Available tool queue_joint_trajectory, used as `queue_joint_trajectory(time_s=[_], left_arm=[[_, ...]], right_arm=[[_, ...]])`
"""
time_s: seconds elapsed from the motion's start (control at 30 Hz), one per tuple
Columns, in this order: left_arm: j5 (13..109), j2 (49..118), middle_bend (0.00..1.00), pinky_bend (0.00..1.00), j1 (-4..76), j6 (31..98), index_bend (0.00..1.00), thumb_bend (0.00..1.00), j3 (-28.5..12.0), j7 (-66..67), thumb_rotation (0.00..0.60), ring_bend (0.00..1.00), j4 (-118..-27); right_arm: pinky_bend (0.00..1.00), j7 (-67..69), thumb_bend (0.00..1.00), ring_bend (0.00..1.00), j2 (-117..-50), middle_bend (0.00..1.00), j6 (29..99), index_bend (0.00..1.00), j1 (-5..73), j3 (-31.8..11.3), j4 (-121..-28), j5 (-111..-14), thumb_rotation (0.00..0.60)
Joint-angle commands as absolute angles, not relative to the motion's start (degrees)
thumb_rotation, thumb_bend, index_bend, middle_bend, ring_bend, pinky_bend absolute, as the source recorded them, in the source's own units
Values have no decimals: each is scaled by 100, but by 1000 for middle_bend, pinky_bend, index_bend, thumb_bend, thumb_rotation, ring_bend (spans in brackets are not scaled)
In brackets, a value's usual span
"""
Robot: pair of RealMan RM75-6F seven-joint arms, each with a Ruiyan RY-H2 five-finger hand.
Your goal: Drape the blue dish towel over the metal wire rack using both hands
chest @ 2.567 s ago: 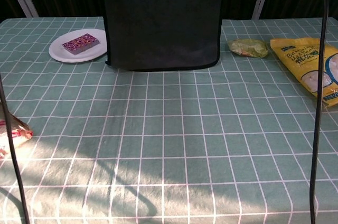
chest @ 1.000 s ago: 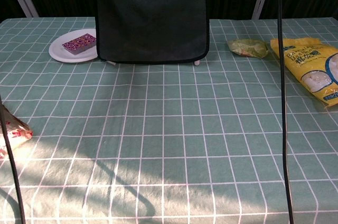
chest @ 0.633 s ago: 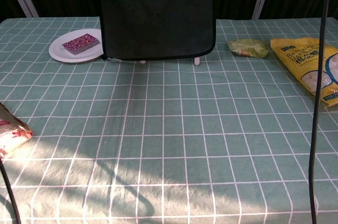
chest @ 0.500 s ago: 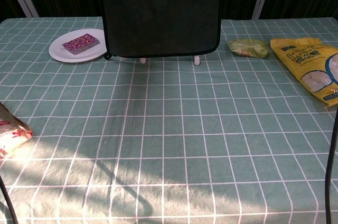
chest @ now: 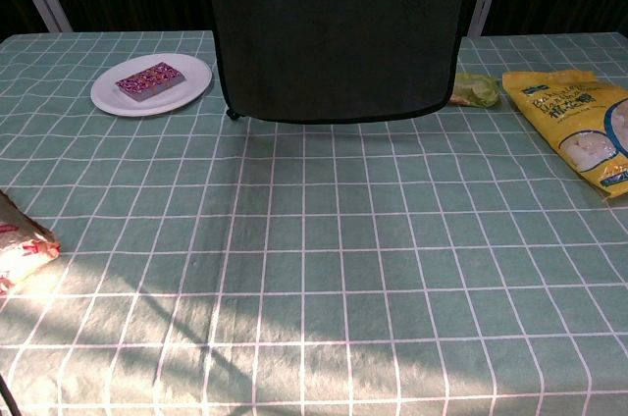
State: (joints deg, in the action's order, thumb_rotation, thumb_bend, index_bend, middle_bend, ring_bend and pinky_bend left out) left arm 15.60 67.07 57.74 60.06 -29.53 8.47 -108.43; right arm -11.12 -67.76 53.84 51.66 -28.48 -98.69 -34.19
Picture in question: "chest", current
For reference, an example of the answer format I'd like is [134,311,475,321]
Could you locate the blue and grey microfiber towel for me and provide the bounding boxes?
[197,0,475,126]

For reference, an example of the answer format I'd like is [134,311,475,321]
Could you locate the green checked tablecloth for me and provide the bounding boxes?
[0,30,628,416]

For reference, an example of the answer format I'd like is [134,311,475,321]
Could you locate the white round plate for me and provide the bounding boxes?
[89,52,214,118]

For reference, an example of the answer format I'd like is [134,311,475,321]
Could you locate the green crumpled snack packet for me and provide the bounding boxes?
[446,71,502,110]

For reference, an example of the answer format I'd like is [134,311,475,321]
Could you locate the pink sprinkled cake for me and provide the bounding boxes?
[115,62,188,103]

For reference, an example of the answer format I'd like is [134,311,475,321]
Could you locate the yellow marshmallow bag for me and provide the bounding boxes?
[500,68,628,203]

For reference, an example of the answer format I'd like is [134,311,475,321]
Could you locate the beige and red snack packet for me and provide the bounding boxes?
[0,188,63,296]

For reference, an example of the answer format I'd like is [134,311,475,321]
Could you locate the thin black cable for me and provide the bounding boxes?
[0,376,21,416]

